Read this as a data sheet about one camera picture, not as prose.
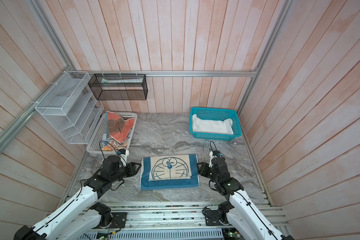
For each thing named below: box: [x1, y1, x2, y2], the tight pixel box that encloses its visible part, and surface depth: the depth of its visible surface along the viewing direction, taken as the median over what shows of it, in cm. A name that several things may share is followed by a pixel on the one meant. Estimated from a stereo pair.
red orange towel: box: [106, 111, 135, 144], surface depth 109 cm
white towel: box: [192, 114, 234, 135], surface depth 110 cm
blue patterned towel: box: [140, 154, 200, 190], surface depth 89 cm
